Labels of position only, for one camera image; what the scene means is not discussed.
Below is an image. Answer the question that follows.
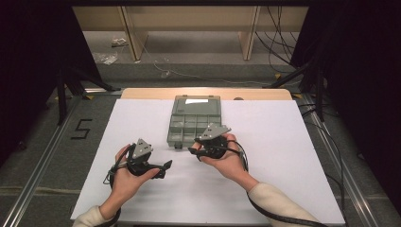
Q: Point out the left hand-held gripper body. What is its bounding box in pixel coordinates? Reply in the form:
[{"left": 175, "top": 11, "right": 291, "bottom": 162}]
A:
[{"left": 127, "top": 138, "right": 157, "bottom": 177}]

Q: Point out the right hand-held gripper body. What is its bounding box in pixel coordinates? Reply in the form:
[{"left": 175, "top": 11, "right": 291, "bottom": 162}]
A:
[{"left": 199, "top": 123, "right": 232, "bottom": 160}]

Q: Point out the grey plastic compartment box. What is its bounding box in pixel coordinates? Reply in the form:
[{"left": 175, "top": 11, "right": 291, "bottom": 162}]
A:
[{"left": 166, "top": 95, "right": 223, "bottom": 149}]

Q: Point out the person's right hand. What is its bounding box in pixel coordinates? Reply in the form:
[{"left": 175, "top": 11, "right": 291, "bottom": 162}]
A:
[{"left": 200, "top": 133, "right": 259, "bottom": 192}]

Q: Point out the person's left hand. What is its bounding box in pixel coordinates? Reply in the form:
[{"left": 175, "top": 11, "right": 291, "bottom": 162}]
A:
[{"left": 108, "top": 145, "right": 161, "bottom": 206}]

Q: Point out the white table sheet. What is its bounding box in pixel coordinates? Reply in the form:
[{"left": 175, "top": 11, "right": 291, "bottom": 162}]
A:
[{"left": 69, "top": 98, "right": 346, "bottom": 225}]

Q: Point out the crumpled clear plastic bag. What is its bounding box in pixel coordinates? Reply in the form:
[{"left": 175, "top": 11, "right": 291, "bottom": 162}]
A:
[{"left": 93, "top": 51, "right": 119, "bottom": 66}]

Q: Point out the black metal stand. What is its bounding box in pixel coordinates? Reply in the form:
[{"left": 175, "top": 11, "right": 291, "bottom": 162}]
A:
[
  {"left": 55, "top": 60, "right": 122, "bottom": 127},
  {"left": 263, "top": 61, "right": 325, "bottom": 123}
]

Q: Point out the crumpled white paper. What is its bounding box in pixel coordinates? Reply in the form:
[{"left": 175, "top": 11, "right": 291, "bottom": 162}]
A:
[{"left": 111, "top": 37, "right": 129, "bottom": 48}]

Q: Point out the beige wooden shelf unit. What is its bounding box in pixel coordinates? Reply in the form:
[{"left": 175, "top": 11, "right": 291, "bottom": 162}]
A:
[{"left": 71, "top": 5, "right": 309, "bottom": 61}]

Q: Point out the black curtain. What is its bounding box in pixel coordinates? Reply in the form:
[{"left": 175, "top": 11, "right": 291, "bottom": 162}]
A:
[
  {"left": 0, "top": 0, "right": 103, "bottom": 168},
  {"left": 289, "top": 0, "right": 401, "bottom": 218}
]

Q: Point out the left hand-held gripper cable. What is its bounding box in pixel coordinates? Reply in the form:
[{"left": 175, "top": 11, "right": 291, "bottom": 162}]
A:
[{"left": 94, "top": 143, "right": 136, "bottom": 227}]

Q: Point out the metal floor rail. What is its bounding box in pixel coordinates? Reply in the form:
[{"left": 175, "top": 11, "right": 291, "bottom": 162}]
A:
[
  {"left": 302, "top": 94, "right": 384, "bottom": 227},
  {"left": 1, "top": 94, "right": 84, "bottom": 227}
]

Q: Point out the bundle of black cables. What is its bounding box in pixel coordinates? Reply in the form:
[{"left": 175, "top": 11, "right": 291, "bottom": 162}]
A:
[{"left": 254, "top": 6, "right": 304, "bottom": 75}]

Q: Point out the black floor cable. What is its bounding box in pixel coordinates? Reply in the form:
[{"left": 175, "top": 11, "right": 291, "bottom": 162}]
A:
[{"left": 299, "top": 102, "right": 348, "bottom": 227}]

